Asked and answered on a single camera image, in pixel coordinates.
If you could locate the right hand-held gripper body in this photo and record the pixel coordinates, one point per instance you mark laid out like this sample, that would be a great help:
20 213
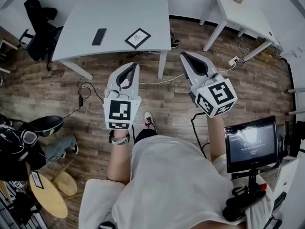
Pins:
219 94

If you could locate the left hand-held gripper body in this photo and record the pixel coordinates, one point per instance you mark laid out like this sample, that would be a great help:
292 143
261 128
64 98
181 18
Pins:
120 111

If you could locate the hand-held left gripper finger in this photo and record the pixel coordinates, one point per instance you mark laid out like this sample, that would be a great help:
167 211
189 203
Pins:
112 80
135 82

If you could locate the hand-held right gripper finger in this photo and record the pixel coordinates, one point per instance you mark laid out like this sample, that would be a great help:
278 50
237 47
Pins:
187 68
209 65

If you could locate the black framed marker card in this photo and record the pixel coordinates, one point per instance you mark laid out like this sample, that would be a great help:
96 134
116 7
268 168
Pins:
138 38

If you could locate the person's right forearm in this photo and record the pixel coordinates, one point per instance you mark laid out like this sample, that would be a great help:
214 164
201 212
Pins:
215 139

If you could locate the person's left forearm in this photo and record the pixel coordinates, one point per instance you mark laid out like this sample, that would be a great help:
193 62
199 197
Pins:
119 161

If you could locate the white power strip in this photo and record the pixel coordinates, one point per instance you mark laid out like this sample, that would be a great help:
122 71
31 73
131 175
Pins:
233 60

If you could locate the black wrist band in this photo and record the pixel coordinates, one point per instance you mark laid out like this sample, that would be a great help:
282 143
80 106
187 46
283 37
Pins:
111 137

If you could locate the white shoe red laces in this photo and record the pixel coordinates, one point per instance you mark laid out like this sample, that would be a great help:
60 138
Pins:
149 118

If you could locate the person in black shorts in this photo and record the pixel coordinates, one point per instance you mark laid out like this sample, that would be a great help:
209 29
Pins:
143 136

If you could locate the black smartphone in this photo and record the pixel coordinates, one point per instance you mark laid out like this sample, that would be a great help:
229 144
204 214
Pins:
99 37

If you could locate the brown cardboard box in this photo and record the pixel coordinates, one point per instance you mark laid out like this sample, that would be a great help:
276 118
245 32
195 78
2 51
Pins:
264 54

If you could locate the small white table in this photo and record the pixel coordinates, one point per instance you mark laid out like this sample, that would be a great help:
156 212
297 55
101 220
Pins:
247 20

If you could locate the large white table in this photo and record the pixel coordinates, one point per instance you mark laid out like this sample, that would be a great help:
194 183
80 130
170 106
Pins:
114 20

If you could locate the black monitor screen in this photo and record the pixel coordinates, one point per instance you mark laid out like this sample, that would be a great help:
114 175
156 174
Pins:
252 147

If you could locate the black office chair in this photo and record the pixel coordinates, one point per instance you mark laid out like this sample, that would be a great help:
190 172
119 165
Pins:
40 49

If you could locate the person's white shirt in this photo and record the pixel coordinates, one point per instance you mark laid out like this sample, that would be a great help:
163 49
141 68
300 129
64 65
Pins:
171 180

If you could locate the round wooden stool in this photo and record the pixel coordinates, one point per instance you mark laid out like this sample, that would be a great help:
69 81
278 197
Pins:
68 182

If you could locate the black equipment stand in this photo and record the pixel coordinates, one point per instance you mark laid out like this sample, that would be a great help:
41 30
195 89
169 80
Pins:
295 139

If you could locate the black jacket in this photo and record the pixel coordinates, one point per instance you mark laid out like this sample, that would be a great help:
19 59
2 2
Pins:
35 11

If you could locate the white equipment box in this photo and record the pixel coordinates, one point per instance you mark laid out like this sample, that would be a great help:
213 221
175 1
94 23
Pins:
286 175

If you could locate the white tag card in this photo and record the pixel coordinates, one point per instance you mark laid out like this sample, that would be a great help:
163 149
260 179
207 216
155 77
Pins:
37 180

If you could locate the round wooden side table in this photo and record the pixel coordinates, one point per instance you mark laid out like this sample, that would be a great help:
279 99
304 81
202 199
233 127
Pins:
47 199

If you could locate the black monitor mount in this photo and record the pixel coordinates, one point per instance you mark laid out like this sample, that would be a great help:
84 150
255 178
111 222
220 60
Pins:
252 182

